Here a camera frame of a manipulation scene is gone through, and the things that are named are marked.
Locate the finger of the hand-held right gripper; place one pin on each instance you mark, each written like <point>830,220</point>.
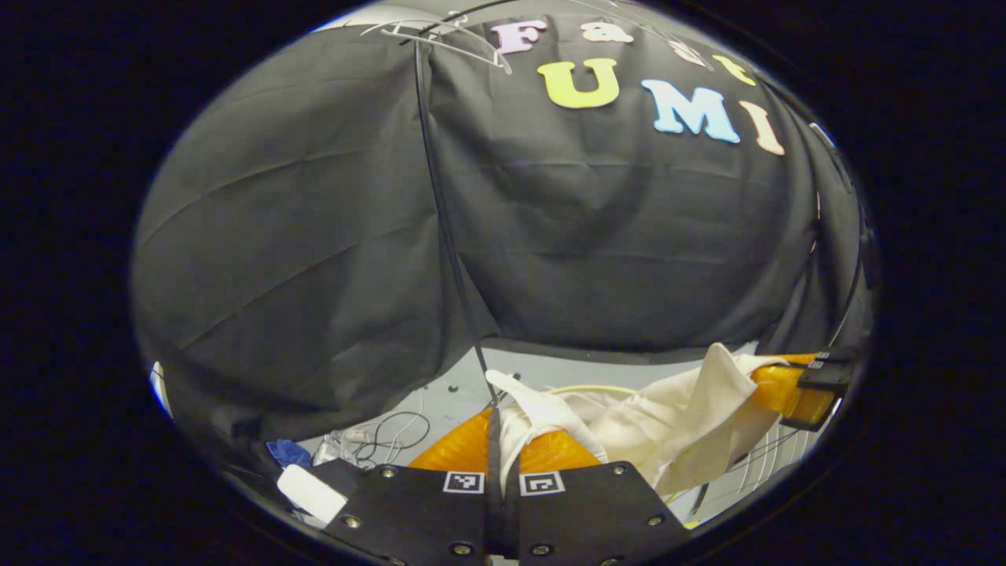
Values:
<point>794,397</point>
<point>817,360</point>

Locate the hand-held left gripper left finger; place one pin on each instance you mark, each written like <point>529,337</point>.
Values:
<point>409,511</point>

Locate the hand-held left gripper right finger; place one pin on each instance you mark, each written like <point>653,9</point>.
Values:
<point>589,511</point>

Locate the cream button shirt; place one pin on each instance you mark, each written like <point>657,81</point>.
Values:
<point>684,424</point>

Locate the black clothes rack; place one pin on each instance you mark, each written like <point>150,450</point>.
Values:
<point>485,377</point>

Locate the white plastic clothes hanger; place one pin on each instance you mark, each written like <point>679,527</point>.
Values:
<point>504,63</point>

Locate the clear plastic wrapper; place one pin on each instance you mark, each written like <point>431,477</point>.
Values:
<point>334,448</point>

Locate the white rounded flat device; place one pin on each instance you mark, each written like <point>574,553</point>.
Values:
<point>310,494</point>

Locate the blue cloth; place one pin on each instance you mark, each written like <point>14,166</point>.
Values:
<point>289,453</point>

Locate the black backdrop cloth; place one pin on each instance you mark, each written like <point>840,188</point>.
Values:
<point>589,236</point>

